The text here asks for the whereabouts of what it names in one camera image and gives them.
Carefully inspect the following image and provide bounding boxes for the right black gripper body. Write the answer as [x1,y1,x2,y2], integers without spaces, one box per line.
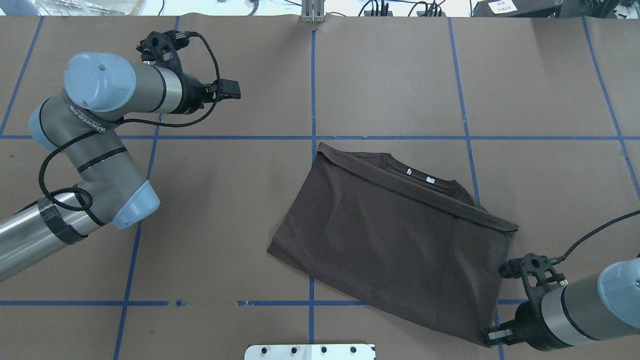
[510,301,547,351]

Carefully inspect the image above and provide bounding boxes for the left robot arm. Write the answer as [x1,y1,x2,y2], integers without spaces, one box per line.
[1,51,242,281]

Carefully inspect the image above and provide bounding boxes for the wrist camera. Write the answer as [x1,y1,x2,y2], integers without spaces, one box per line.
[498,253,569,299]
[135,30,197,71]

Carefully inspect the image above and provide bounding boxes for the black box with label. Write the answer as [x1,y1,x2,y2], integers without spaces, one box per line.
[471,0,563,18]

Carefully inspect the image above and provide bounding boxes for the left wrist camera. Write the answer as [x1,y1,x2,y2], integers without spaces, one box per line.
[135,30,197,71]

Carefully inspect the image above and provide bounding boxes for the dark brown t-shirt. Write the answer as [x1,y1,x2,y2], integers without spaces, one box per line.
[267,143,519,346]

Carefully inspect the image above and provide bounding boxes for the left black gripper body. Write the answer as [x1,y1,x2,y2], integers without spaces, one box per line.
[180,73,221,115]

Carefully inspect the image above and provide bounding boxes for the white mounting plate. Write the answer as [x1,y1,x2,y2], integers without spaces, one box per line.
[244,343,377,360]

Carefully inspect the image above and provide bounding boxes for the aluminium frame post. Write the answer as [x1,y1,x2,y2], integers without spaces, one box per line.
[301,0,326,23]

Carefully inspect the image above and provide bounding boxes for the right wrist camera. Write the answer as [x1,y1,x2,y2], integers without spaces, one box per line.
[498,253,569,299]

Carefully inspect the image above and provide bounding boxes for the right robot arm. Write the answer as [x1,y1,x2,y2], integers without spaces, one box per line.
[483,253,640,352]

